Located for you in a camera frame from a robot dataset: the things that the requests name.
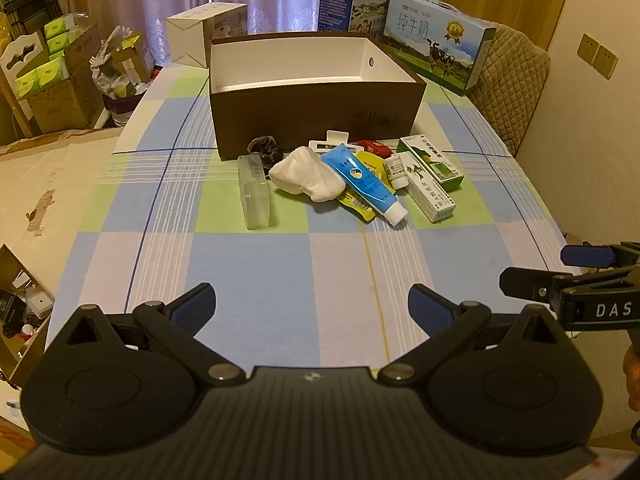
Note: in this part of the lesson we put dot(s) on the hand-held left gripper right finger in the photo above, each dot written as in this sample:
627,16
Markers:
430,307

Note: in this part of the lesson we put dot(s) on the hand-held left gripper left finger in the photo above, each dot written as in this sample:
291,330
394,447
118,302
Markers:
192,305

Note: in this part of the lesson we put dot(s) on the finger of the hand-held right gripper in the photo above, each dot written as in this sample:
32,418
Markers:
585,255
525,282

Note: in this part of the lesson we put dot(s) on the long white medicine box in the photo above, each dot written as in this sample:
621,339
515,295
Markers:
427,197

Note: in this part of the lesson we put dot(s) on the transparent plastic case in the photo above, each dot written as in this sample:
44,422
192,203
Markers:
255,195

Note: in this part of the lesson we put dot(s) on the small white bottle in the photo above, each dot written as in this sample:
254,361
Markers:
396,172

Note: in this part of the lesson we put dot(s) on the green white medicine box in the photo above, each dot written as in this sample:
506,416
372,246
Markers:
435,160

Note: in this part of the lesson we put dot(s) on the blue tube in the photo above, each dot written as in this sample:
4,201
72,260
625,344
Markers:
357,177

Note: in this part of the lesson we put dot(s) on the yellow sachet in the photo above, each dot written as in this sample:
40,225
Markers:
372,165

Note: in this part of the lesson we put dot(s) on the red snack packet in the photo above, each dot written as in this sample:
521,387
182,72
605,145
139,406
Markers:
375,146

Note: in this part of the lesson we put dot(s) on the white knitted cloth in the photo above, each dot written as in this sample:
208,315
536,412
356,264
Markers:
305,175

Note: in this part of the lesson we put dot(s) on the black scrunchie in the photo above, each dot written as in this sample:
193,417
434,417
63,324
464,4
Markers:
265,147

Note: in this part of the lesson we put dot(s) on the brown cardboard box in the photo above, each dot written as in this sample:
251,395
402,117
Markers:
300,120

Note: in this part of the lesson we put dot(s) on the person's right hand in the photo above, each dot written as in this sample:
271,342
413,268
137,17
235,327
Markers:
633,375

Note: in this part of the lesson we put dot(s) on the beige printed bed sheet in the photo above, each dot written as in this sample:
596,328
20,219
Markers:
50,195

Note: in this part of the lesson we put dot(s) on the open cardboard box with clutter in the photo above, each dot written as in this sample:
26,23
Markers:
15,270

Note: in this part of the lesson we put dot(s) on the beige quilted chair cover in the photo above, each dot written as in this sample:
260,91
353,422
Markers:
515,75

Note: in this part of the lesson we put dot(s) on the dark purple bin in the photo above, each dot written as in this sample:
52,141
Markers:
120,105

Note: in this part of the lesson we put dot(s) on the large brown cardboard boxes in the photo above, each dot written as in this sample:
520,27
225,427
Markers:
60,105

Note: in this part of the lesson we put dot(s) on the trash bin with bags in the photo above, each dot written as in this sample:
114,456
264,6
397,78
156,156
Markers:
102,70

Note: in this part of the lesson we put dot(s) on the small open cardboard box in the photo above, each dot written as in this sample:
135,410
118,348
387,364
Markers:
131,60

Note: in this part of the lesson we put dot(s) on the light blue milk gift box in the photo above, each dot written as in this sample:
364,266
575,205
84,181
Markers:
435,35

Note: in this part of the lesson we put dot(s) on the small white carton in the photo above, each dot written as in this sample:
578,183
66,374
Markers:
187,40

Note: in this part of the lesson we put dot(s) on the stack of green tissue packs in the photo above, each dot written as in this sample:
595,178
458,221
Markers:
42,75

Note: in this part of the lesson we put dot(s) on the white carved chair back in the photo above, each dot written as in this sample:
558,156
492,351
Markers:
20,50

